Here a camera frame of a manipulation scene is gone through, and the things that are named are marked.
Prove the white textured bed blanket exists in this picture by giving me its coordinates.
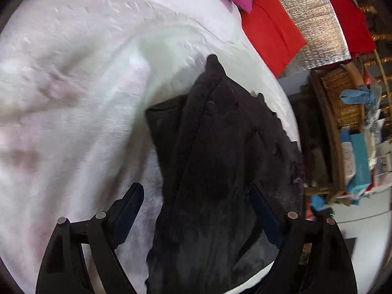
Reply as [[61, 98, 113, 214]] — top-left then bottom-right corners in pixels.
[[0, 0, 301, 294]]

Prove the silver foil insulation mat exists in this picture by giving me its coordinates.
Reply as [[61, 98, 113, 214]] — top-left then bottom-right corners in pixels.
[[245, 0, 352, 72]]

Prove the black padded jacket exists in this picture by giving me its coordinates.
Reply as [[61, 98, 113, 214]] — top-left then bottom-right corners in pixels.
[[145, 54, 305, 294]]

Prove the blue cloth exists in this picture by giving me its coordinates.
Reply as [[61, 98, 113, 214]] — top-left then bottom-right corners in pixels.
[[339, 86, 377, 108]]

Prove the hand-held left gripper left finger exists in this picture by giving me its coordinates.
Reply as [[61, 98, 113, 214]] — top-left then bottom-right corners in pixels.
[[35, 182, 144, 294]]

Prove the red cloth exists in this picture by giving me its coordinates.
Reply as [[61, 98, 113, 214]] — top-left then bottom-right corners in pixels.
[[317, 0, 377, 59]]

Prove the red pillow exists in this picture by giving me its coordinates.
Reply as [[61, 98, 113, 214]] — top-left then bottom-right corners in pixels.
[[240, 0, 307, 78]]

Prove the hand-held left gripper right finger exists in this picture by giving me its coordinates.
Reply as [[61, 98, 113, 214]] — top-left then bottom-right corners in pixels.
[[233, 184, 358, 294]]

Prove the teal box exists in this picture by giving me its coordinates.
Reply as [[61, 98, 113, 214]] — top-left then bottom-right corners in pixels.
[[351, 133, 373, 188]]

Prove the wicker basket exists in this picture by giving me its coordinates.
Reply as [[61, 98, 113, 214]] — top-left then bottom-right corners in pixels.
[[320, 64, 372, 127]]

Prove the wooden rack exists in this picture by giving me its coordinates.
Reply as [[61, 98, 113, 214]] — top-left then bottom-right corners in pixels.
[[308, 67, 348, 196]]

